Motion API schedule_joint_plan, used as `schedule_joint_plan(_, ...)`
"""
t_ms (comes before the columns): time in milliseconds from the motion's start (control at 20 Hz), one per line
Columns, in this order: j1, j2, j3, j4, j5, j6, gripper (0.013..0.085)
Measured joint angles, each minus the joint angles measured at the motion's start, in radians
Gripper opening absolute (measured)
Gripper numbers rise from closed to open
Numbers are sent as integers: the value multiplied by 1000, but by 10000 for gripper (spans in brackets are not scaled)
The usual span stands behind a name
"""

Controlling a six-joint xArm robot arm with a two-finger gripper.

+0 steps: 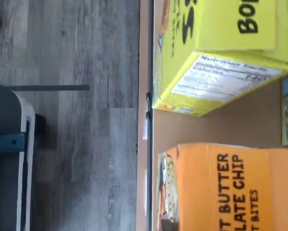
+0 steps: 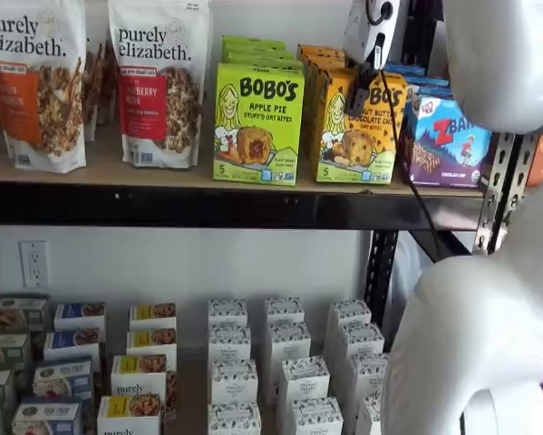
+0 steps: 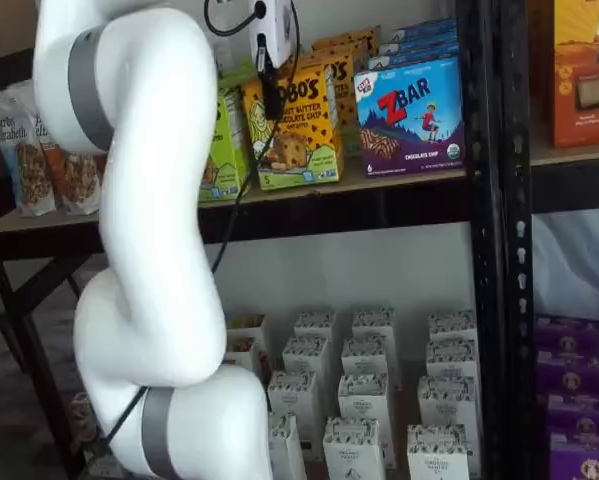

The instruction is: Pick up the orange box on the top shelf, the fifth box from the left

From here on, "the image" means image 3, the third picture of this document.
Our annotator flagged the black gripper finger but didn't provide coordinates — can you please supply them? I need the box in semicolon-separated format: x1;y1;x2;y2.
255;35;283;120

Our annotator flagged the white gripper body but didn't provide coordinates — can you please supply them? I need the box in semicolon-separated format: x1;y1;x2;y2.
247;0;300;69

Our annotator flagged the orange peanut butter box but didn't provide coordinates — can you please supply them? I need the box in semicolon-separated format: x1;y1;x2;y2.
312;25;383;57
311;47;358;146
242;52;341;191

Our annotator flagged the green apple pie box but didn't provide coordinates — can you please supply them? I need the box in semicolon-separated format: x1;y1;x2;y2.
198;84;253;203
218;57;260;92

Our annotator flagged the brown upper shelf board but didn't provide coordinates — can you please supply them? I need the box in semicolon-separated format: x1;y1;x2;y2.
198;168;468;206

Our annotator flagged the brown shelf board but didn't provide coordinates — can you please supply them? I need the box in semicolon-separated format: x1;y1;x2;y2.
531;134;599;167
223;309;480;480
198;168;468;206

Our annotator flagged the blue Zbar box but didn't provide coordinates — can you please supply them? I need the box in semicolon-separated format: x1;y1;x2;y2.
391;18;458;44
378;33;459;56
353;55;466;177
367;47;460;71

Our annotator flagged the yellow white granola box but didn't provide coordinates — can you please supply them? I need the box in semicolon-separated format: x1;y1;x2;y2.
226;313;270;351
222;335;273;386

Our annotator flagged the white floral print box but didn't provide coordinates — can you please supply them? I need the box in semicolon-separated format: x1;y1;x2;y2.
427;310;478;344
417;375;480;441
267;370;323;444
425;339;480;381
293;310;338;341
337;373;396;436
407;423;473;480
341;335;398;379
266;412;308;480
282;335;338;381
322;417;388;480
351;307;398;341

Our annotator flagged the black metal shelf rack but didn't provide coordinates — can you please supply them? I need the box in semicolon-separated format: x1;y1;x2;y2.
193;0;503;480
498;0;599;480

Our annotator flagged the large orange snack box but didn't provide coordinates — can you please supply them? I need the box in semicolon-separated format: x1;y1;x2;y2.
552;0;599;149

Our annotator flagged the brown lower shelf board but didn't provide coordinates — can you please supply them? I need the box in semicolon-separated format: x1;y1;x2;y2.
223;309;480;480

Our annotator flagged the purple snack box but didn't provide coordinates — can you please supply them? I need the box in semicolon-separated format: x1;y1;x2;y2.
536;314;599;352
548;438;599;480
536;348;599;397
547;393;599;442

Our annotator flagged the white granola bag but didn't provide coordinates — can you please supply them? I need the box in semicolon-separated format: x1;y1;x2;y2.
8;78;105;215
0;89;63;219

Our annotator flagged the short black cable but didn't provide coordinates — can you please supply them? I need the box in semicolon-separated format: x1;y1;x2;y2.
203;0;260;37

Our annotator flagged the long black cable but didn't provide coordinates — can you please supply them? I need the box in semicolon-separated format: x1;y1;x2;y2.
98;0;303;451

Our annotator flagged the black frame wooden table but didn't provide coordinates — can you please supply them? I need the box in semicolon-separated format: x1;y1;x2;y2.
0;207;110;480

